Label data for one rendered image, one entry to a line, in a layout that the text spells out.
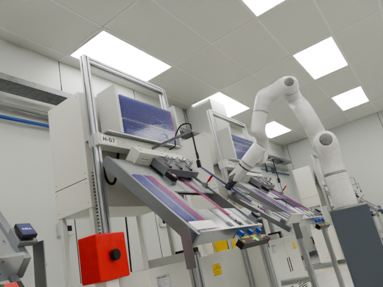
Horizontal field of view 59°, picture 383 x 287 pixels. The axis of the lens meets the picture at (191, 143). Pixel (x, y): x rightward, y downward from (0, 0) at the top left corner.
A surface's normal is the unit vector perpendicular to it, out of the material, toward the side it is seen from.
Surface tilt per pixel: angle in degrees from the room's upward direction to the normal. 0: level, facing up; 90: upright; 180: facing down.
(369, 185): 90
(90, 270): 90
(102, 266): 90
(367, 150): 90
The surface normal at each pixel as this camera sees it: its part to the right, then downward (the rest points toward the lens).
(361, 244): -0.36, -0.22
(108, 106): -0.57, -0.14
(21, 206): 0.80, -0.34
